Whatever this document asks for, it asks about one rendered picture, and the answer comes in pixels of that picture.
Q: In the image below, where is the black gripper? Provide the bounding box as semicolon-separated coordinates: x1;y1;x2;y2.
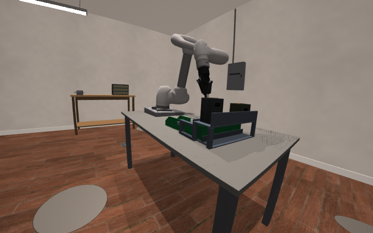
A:
197;67;213;98

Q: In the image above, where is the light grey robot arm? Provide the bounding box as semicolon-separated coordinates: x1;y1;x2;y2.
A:
151;34;229;111

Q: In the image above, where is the dark grey case with orange latches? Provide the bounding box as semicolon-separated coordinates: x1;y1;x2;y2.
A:
200;98;224;124

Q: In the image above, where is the green open-front bin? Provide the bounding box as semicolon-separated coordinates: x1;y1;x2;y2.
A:
229;124;241;131
184;124;217;140
216;126;230;133
165;116;191;131

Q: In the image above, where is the dark green tool case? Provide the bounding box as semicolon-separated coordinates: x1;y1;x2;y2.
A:
229;103;251;112

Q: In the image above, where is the grey metal shelf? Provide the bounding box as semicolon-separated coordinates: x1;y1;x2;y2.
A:
177;111;258;149

